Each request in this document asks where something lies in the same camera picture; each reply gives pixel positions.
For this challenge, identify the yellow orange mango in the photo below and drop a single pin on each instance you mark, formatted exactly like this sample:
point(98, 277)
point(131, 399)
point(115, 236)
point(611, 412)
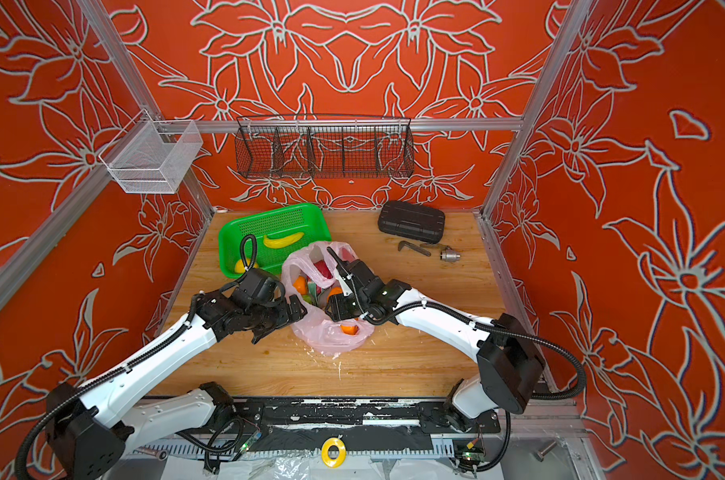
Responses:
point(242, 266)

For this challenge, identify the orange fruit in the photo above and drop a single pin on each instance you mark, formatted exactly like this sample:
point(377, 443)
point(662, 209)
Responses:
point(301, 285)
point(351, 330)

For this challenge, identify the black hex key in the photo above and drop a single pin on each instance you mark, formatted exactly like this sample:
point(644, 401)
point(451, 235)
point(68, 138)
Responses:
point(413, 247)

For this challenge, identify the black wire wall basket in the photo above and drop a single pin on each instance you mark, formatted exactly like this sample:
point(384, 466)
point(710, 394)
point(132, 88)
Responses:
point(334, 147)

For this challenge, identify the black plastic case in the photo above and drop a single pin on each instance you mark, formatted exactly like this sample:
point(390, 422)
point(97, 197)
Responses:
point(417, 222)

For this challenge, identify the pink plastic bag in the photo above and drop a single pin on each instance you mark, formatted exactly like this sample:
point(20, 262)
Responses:
point(316, 329)

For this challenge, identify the white mesh wall basket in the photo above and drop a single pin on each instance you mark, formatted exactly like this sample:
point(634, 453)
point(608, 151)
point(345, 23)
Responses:
point(149, 160)

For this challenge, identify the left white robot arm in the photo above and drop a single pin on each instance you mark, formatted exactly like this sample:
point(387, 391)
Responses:
point(93, 426)

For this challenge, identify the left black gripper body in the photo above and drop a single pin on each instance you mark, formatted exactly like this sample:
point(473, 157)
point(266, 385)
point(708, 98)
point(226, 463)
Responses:
point(267, 316)

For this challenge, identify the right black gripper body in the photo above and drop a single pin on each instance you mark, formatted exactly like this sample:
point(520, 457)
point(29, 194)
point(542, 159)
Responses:
point(347, 307)

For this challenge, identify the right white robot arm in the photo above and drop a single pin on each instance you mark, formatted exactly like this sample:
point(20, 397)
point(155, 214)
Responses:
point(509, 360)

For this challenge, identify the green plastic basket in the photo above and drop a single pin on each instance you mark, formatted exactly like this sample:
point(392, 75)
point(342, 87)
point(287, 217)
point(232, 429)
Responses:
point(306, 217)

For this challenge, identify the pink dragon fruit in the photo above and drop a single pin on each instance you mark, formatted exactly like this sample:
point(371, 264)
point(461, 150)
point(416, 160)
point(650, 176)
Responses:
point(321, 275)

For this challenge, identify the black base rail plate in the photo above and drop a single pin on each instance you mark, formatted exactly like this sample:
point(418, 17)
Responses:
point(431, 415)

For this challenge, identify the metal drill chuck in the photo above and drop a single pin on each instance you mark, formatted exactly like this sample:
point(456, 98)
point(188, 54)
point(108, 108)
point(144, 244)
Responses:
point(450, 256)

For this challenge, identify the yellow tape roll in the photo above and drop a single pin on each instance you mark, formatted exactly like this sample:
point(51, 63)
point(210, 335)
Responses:
point(333, 453)

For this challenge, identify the yellow banana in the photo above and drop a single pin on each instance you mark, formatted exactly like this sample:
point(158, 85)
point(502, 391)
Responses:
point(284, 242)

